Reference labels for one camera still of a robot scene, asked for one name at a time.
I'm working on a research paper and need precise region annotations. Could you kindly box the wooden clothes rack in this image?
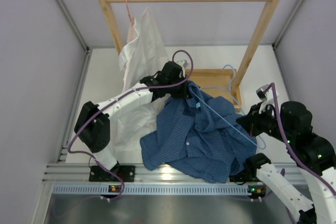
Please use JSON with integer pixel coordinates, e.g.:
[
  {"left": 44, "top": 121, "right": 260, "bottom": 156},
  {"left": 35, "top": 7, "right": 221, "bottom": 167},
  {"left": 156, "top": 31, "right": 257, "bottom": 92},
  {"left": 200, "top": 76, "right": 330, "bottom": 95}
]
[{"left": 98, "top": 0, "right": 280, "bottom": 111}]

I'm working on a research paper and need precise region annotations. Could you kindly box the aluminium mounting rail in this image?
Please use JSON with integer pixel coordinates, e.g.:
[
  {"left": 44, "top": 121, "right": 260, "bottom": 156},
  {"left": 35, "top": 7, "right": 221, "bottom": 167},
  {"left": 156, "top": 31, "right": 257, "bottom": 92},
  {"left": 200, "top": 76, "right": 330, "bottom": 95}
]
[{"left": 43, "top": 142, "right": 308, "bottom": 183}]

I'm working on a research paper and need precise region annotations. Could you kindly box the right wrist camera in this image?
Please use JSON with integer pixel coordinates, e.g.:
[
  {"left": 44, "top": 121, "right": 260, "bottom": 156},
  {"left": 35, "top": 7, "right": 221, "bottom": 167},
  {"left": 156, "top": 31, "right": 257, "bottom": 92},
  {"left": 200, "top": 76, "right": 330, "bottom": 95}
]
[{"left": 256, "top": 84, "right": 274, "bottom": 113}]

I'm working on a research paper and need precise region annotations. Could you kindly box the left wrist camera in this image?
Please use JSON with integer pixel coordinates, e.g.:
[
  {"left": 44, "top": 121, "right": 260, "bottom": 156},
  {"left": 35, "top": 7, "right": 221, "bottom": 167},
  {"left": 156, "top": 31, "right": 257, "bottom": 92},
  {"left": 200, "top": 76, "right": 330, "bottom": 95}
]
[{"left": 176, "top": 60, "right": 188, "bottom": 69}]

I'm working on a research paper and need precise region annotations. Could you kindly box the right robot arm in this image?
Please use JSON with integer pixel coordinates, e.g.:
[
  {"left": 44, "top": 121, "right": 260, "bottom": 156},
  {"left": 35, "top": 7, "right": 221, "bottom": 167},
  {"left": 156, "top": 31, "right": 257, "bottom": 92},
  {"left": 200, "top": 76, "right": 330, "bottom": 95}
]
[{"left": 243, "top": 101, "right": 335, "bottom": 223}]

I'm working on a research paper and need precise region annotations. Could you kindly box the blue checkered shirt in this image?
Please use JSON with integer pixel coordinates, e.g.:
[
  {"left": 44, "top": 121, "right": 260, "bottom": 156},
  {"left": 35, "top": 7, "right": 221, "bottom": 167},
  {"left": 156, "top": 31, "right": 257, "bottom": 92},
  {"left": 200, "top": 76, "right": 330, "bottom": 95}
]
[{"left": 140, "top": 81, "right": 257, "bottom": 183}]

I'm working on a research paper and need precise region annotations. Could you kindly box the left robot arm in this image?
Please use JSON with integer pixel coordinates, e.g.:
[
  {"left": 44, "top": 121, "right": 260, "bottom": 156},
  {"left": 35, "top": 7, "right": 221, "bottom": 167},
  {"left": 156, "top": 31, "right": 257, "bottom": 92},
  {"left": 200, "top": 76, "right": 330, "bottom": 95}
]
[{"left": 74, "top": 60, "right": 191, "bottom": 182}]

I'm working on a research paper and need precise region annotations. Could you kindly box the light blue wire hanger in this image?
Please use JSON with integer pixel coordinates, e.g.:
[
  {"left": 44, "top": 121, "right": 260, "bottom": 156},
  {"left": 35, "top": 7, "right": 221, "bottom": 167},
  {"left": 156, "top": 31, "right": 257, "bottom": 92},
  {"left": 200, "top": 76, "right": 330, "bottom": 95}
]
[{"left": 185, "top": 65, "right": 267, "bottom": 150}]

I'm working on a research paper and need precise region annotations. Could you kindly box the slotted cable duct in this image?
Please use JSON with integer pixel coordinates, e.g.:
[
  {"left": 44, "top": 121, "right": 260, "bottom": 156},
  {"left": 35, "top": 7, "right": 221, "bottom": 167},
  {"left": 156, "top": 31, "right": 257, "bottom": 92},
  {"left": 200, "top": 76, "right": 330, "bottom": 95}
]
[{"left": 52, "top": 184, "right": 265, "bottom": 196}]

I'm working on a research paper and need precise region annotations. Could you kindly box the pink wire hanger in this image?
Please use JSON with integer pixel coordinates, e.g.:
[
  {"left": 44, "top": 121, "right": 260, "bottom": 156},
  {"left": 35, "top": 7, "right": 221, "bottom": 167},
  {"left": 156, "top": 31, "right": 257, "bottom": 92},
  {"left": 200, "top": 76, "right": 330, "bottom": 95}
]
[{"left": 125, "top": 0, "right": 135, "bottom": 42}]

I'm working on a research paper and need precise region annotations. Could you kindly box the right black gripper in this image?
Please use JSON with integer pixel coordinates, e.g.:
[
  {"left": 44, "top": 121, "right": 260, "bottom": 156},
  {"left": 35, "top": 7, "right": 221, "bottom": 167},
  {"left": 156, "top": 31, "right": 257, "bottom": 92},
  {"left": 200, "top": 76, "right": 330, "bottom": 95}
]
[{"left": 236, "top": 102, "right": 293, "bottom": 144}]

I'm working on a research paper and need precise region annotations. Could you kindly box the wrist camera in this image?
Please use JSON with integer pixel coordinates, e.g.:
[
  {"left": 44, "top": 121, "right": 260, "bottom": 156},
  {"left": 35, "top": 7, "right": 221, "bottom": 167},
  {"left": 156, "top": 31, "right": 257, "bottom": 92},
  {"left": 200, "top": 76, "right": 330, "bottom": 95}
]
[
  {"left": 176, "top": 60, "right": 188, "bottom": 69},
  {"left": 256, "top": 84, "right": 274, "bottom": 113}
]

